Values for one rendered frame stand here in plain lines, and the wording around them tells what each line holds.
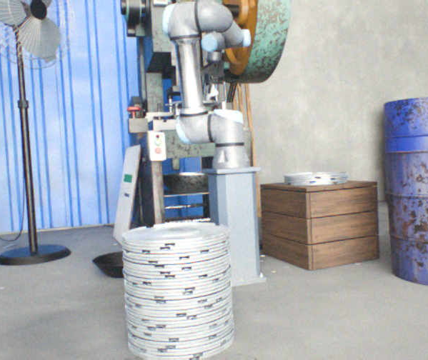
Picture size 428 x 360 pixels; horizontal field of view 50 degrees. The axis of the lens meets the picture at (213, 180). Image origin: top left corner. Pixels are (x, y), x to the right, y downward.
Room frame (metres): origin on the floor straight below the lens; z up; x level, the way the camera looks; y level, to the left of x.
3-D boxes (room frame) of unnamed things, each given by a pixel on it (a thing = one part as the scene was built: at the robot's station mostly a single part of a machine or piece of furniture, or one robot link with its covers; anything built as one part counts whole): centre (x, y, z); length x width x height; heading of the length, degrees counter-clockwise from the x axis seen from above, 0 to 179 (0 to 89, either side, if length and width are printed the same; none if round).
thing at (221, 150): (1.82, -0.07, 0.50); 0.15 x 0.15 x 0.10
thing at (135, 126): (2.28, 0.36, 0.62); 0.10 x 0.06 x 0.20; 107
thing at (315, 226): (2.14, -0.48, 0.18); 0.40 x 0.38 x 0.35; 23
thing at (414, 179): (1.74, -0.87, 0.24); 0.42 x 0.42 x 0.48
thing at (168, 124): (2.59, 0.13, 0.68); 0.45 x 0.30 x 0.06; 107
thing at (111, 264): (2.02, 0.41, 0.04); 0.30 x 0.30 x 0.07
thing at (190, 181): (2.59, 0.13, 0.36); 0.34 x 0.34 x 0.10
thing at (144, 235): (1.23, 0.11, 0.30); 0.29 x 0.29 x 0.01
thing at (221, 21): (1.91, -0.09, 1.03); 0.49 x 0.11 x 0.12; 165
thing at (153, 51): (2.72, 0.17, 0.83); 0.79 x 0.43 x 1.34; 17
